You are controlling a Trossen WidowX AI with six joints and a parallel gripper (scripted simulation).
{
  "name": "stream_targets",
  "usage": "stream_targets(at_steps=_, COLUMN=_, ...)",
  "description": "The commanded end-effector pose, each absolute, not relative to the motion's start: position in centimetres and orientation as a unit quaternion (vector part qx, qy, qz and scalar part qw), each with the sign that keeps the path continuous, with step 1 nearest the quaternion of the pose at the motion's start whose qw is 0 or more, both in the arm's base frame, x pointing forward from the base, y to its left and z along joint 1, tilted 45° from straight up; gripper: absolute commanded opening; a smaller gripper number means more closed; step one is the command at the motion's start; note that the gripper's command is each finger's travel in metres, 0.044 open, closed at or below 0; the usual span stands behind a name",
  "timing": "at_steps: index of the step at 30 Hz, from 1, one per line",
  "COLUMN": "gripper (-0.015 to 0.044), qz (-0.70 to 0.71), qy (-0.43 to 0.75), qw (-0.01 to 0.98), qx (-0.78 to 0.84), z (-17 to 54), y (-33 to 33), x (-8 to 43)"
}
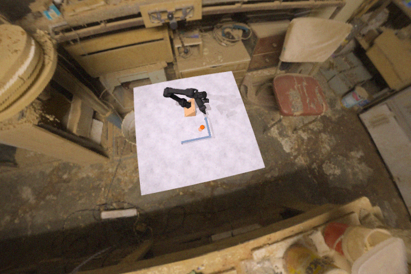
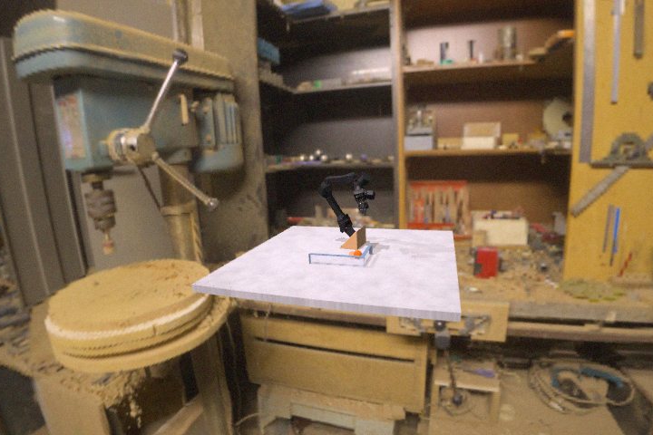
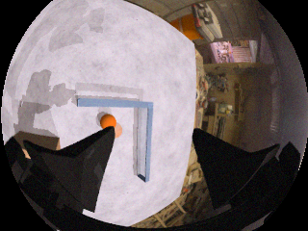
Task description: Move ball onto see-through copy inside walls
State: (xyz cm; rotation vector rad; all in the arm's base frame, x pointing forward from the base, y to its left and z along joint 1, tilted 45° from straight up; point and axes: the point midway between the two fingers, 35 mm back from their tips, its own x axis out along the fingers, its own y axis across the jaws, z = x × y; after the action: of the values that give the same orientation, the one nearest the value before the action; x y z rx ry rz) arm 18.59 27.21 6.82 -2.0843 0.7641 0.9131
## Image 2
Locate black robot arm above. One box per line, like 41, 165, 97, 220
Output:
318, 172, 375, 237

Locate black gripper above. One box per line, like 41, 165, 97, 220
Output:
354, 188, 369, 216

